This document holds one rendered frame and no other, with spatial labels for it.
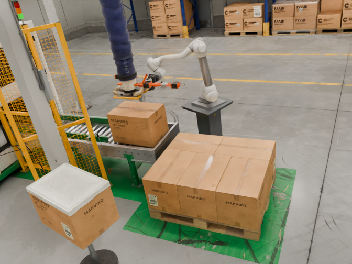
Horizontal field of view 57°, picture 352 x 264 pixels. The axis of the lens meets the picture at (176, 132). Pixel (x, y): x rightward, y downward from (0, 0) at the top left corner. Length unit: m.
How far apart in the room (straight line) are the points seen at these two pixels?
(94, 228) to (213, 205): 1.17
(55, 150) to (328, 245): 2.78
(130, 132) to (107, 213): 1.43
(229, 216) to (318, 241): 0.85
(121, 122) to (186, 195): 1.27
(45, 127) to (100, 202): 1.07
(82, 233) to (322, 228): 2.26
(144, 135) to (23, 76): 1.48
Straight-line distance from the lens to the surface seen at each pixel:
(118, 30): 3.64
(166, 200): 3.46
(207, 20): 12.47
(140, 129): 3.86
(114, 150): 4.08
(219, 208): 3.24
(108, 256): 3.49
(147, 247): 3.49
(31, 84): 3.28
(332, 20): 10.24
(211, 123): 4.32
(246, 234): 3.38
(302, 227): 3.57
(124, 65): 3.73
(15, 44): 3.20
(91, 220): 2.72
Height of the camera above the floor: 2.53
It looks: 29 degrees down
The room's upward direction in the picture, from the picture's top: 9 degrees counter-clockwise
